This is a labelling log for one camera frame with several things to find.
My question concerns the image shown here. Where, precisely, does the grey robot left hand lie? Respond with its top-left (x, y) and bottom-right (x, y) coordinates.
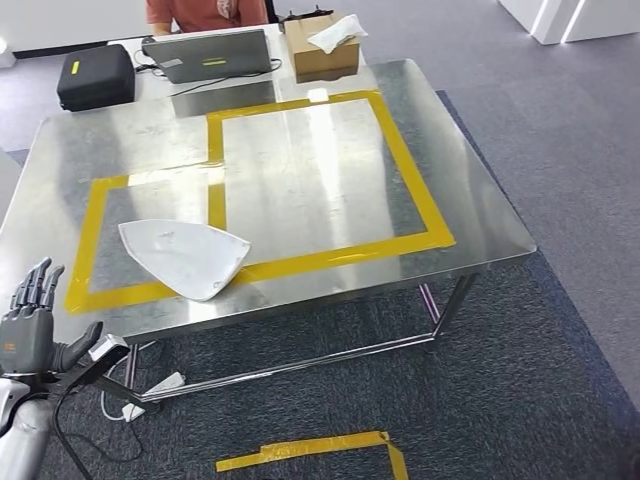
top-left (0, 256), bottom-right (103, 376)

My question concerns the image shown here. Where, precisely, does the white triangular plastic part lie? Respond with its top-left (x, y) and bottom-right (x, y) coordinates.
top-left (118, 218), bottom-right (252, 303)

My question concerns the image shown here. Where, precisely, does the steel workbench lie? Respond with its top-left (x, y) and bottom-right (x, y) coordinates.
top-left (0, 58), bottom-right (538, 405)

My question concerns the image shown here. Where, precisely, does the white power strip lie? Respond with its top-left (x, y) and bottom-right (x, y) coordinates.
top-left (121, 372), bottom-right (186, 423)

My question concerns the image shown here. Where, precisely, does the black carrying case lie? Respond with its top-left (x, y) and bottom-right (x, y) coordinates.
top-left (56, 43), bottom-right (137, 113)

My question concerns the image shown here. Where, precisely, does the white office desk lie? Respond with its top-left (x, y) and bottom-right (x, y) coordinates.
top-left (107, 23), bottom-right (366, 106)

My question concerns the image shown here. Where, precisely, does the grey laptop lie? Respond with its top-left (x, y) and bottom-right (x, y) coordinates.
top-left (141, 28), bottom-right (273, 85)

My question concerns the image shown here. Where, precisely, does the person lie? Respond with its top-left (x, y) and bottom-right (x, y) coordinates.
top-left (146, 0), bottom-right (271, 36)

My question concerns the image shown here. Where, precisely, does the brown cardboard box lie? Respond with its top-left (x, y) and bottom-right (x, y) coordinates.
top-left (284, 14), bottom-right (361, 84)

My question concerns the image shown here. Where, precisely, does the white crumpled cloth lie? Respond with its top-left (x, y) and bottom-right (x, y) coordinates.
top-left (306, 14), bottom-right (368, 56)

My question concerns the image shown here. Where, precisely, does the white low cabinet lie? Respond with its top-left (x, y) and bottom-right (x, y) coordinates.
top-left (497, 0), bottom-right (640, 46)

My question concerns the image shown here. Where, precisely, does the black camera bracket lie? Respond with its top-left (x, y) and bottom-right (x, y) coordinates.
top-left (47, 344), bottom-right (161, 413)

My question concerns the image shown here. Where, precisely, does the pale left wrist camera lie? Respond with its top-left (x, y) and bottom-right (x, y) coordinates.
top-left (88, 334), bottom-right (130, 362)

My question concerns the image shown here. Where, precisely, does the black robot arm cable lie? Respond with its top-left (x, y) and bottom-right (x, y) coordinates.
top-left (52, 387), bottom-right (146, 480)

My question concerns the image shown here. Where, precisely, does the white floor cable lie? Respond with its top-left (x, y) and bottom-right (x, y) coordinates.
top-left (100, 341), bottom-right (156, 423)

